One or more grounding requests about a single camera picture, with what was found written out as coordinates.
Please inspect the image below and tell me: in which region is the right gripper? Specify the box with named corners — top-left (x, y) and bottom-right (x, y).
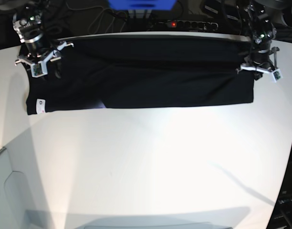
top-left (14, 42), bottom-right (74, 70)

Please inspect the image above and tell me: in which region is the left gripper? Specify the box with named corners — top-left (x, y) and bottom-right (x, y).
top-left (236, 47), bottom-right (279, 74)

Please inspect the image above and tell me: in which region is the black T-shirt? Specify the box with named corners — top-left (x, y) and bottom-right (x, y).
top-left (26, 36), bottom-right (254, 115)

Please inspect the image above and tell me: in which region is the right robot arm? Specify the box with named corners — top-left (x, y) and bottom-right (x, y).
top-left (12, 0), bottom-right (74, 78)

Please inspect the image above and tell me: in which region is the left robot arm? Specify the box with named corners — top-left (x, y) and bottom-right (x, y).
top-left (236, 0), bottom-right (280, 75)

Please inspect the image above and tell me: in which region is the white shirt label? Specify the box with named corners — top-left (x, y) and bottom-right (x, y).
top-left (36, 99), bottom-right (46, 114)

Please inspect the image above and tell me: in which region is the black power strip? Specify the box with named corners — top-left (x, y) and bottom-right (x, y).
top-left (160, 20), bottom-right (219, 31)

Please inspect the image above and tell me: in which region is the blue plastic box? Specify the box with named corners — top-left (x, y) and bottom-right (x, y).
top-left (108, 0), bottom-right (176, 10)

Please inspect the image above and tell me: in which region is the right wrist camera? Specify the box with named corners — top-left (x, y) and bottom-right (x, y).
top-left (31, 62), bottom-right (47, 78)

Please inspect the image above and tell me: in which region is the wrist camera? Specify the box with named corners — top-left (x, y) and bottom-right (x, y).
top-left (271, 69), bottom-right (283, 83)
top-left (31, 62), bottom-right (47, 78)

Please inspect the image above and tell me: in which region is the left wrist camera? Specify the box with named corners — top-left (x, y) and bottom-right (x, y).
top-left (271, 69), bottom-right (283, 83)

